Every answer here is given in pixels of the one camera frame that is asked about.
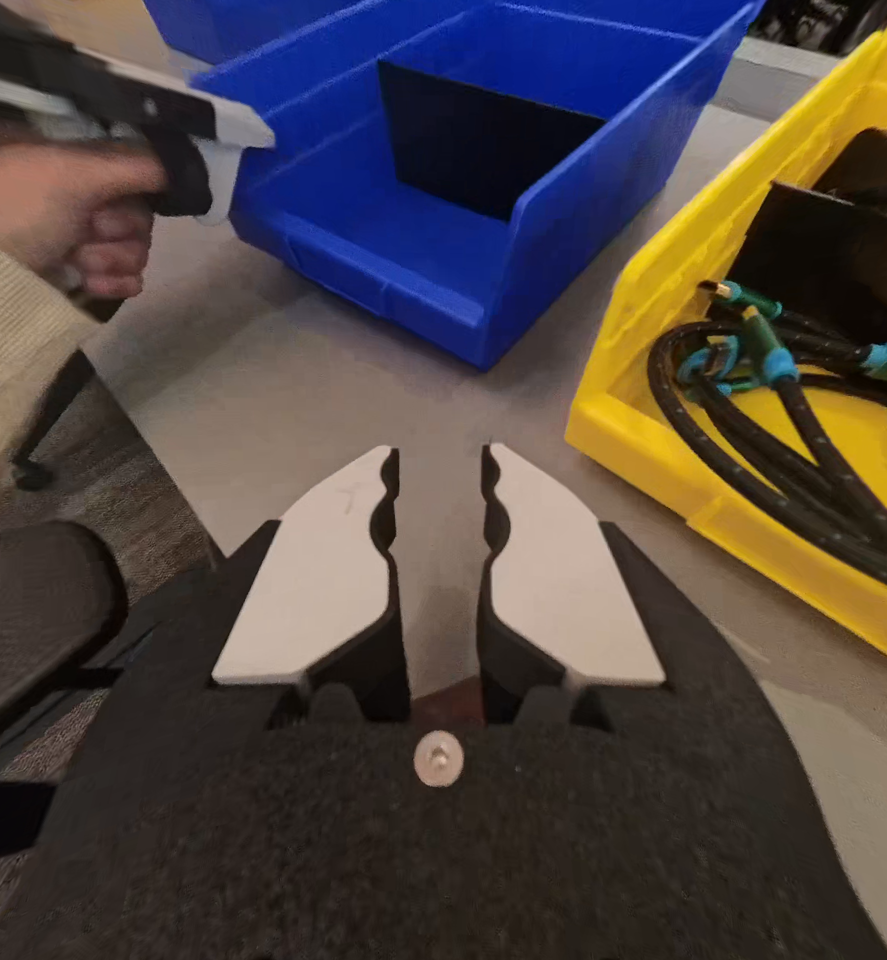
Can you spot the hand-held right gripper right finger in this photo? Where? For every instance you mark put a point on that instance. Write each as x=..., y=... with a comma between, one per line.
x=563, y=585

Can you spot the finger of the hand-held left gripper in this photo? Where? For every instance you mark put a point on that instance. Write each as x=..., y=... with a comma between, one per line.
x=245, y=127

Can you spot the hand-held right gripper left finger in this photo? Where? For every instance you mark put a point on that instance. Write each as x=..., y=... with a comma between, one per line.
x=308, y=585

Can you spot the yellow storage bin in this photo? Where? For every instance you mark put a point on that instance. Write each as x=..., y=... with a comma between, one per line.
x=638, y=420

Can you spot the blue storage bin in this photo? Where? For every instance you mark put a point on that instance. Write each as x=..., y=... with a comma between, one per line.
x=383, y=247
x=211, y=26

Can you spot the person's left forearm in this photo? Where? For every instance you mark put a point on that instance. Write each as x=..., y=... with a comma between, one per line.
x=8, y=337

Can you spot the grey desk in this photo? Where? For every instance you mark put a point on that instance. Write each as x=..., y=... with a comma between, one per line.
x=488, y=405

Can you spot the person's left hand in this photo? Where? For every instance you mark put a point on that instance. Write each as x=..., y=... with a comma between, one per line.
x=53, y=195

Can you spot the black bin divider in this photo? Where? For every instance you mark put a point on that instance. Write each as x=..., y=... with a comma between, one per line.
x=481, y=142
x=811, y=255

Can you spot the black mesh office chair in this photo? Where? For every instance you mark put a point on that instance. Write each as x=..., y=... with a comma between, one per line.
x=31, y=615

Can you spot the black chair leg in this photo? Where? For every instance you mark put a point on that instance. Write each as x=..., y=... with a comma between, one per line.
x=53, y=409

